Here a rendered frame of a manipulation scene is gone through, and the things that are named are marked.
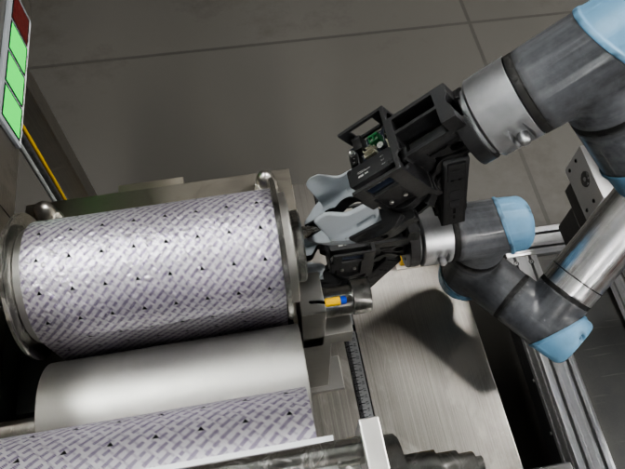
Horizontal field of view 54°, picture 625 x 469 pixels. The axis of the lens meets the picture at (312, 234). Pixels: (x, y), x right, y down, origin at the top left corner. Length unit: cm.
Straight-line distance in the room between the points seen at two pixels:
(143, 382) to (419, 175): 32
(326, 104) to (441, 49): 56
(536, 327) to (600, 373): 97
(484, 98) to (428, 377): 53
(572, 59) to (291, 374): 36
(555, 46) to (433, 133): 12
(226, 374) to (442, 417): 43
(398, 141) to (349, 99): 191
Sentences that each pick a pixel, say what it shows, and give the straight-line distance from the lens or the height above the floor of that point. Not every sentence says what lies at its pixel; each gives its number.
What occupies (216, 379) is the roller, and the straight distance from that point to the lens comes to 61.
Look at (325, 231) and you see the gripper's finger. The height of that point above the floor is 128.
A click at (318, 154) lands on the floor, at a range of 228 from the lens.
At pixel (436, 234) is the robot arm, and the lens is 78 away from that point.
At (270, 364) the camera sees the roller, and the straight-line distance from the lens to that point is 61.
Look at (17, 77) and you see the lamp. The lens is 97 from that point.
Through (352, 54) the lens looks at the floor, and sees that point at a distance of 263.
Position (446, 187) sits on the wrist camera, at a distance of 60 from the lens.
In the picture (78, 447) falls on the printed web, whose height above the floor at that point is 139.
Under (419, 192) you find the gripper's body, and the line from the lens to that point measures 57.
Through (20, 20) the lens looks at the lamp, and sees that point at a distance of 105.
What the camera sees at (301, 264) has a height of 127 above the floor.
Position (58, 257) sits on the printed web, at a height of 131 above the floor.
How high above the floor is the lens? 181
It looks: 60 degrees down
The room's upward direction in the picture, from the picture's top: straight up
